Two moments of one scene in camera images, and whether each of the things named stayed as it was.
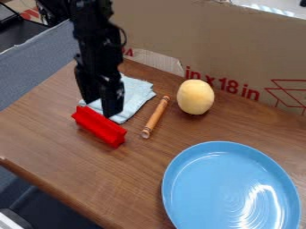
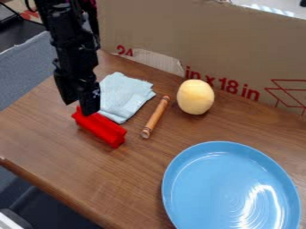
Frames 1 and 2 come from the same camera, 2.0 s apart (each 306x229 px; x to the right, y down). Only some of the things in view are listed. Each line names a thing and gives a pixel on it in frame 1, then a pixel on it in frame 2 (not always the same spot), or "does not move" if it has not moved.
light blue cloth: [137, 93] does not move
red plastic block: [95, 124] does not move
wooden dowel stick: [145, 131] does not move
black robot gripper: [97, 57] -> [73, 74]
